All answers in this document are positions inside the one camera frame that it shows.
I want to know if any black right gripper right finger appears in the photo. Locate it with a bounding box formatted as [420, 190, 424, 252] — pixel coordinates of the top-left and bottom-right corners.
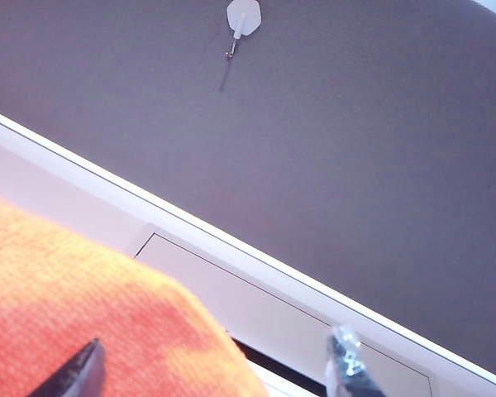
[324, 324, 388, 397]

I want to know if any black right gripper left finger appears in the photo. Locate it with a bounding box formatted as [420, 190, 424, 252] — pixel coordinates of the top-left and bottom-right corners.
[24, 337, 107, 397]

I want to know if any orange microfibre cloth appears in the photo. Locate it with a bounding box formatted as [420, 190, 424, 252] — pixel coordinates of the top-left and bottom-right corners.
[0, 192, 269, 397]

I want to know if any large grey desk divider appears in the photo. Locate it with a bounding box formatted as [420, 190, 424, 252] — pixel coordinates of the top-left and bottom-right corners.
[0, 0, 496, 380]

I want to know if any white dart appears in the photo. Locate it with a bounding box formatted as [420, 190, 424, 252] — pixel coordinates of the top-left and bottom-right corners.
[226, 0, 263, 59]

